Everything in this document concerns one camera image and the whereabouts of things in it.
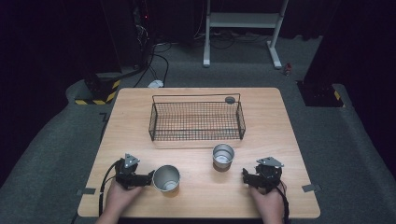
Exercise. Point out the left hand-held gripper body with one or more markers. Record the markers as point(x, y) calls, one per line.
point(126, 174)

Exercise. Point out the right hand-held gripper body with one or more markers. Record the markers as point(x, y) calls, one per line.
point(267, 175)

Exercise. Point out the tall steel cup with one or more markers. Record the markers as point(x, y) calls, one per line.
point(166, 179)

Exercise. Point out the short steel cup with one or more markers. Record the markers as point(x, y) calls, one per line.
point(223, 157)

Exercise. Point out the person's left hand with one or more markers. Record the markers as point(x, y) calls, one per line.
point(118, 199)

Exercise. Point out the person's right hand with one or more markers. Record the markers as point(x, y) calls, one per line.
point(271, 202)

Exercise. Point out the grey tape piece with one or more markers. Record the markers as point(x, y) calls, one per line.
point(86, 191)
point(311, 188)

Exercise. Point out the grey round disc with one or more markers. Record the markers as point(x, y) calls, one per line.
point(230, 100)

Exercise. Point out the black yellow striped stand base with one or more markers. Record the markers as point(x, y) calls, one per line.
point(99, 93)

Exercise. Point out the white power adapter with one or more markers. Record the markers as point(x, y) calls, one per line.
point(156, 83)

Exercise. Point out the black stand base yellow mark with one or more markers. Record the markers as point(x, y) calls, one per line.
point(320, 95)

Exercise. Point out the small red object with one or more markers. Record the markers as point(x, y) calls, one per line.
point(288, 69)

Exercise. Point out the dark equipment rack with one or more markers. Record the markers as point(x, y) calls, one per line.
point(141, 34)

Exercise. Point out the white metal stand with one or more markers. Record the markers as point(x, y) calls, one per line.
point(243, 20)

